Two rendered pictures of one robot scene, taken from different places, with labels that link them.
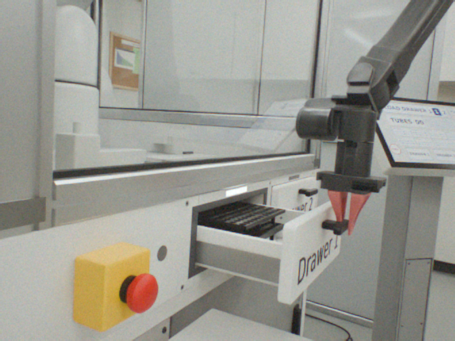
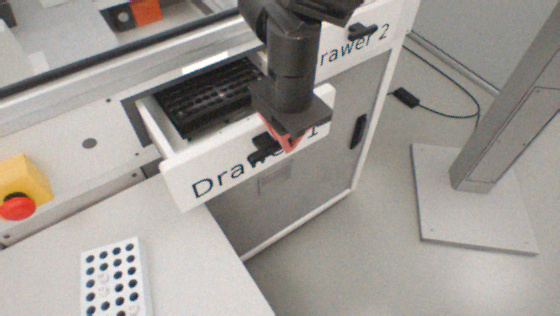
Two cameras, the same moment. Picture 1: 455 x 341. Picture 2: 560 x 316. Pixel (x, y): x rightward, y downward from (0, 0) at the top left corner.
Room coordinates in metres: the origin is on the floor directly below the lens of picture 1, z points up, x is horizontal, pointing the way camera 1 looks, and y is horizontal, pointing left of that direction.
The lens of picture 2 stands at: (0.37, -0.34, 1.28)
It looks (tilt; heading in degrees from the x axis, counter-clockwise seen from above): 52 degrees down; 27
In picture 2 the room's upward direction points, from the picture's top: straight up
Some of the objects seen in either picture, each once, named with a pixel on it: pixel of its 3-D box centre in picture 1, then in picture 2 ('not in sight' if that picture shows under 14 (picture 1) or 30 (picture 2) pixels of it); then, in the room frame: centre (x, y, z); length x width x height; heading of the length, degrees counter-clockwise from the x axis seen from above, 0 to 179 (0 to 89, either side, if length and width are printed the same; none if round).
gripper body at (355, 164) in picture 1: (353, 164); (290, 86); (0.66, -0.21, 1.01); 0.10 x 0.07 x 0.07; 62
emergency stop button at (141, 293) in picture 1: (139, 291); (17, 206); (0.41, 0.08, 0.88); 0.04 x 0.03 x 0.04; 152
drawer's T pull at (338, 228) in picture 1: (334, 225); (265, 144); (0.64, -0.18, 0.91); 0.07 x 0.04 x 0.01; 152
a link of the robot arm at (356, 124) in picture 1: (353, 126); (290, 39); (0.67, -0.20, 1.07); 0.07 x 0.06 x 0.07; 52
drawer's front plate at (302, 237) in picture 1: (316, 241); (257, 146); (0.65, -0.16, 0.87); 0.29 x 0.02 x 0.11; 152
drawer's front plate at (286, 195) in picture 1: (295, 202); (347, 38); (1.00, -0.18, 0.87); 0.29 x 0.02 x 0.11; 152
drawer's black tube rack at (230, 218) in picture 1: (212, 223); (200, 80); (0.75, 0.02, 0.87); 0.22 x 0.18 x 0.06; 62
